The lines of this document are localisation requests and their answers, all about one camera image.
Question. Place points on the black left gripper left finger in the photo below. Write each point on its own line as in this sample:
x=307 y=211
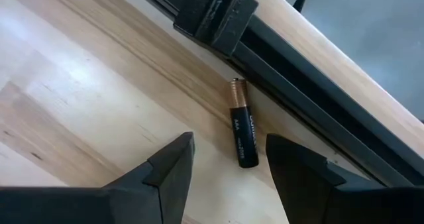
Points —
x=99 y=205

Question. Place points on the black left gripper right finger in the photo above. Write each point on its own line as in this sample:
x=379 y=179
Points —
x=331 y=204

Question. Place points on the black copper AAA battery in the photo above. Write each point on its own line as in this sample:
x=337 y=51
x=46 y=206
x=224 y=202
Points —
x=245 y=134

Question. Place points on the black aluminium table frame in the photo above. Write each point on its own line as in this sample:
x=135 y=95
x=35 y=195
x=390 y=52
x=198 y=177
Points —
x=215 y=15

